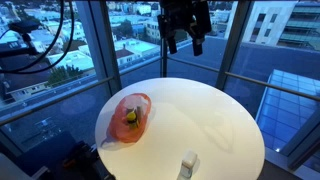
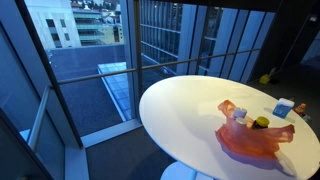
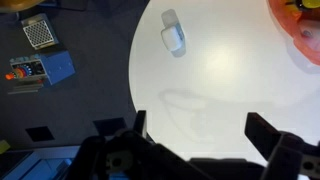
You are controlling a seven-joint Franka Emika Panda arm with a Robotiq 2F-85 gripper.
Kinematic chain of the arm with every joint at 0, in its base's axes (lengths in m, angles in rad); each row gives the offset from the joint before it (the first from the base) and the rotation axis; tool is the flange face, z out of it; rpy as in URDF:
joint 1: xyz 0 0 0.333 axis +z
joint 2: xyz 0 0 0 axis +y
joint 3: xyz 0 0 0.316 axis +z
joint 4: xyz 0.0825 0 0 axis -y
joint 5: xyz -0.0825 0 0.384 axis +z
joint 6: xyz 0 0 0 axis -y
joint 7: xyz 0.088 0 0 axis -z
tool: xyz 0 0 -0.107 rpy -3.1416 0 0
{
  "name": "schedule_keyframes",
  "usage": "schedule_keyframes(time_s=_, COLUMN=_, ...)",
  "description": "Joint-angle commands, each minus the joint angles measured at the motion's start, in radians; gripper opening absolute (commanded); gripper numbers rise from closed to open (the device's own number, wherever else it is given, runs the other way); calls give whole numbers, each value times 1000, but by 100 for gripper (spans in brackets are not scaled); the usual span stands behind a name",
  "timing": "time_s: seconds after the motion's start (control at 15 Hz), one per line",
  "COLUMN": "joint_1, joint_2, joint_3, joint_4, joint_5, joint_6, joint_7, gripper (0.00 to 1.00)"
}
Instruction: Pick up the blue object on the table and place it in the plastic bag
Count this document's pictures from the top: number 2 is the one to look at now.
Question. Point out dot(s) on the blue object with white cap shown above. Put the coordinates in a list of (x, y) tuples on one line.
[(282, 108)]

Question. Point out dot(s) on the orange plastic bag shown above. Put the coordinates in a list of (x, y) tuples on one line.
[(250, 141)]

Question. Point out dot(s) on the yellow object on floor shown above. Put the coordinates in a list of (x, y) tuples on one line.
[(264, 79)]

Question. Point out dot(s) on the horizontal metal handrail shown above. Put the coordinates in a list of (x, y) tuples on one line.
[(100, 75)]

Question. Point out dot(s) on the small white capped container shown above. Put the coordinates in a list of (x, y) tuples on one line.
[(241, 121)]

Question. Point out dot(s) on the dark jar with yellow lid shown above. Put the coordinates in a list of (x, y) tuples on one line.
[(261, 122)]

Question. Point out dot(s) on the small orange bottle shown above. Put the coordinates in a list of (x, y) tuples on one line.
[(301, 109)]

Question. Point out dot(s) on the white table pedestal base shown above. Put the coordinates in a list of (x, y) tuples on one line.
[(178, 172)]

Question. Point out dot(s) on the slanted metal handrail post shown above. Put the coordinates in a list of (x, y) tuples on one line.
[(38, 118)]

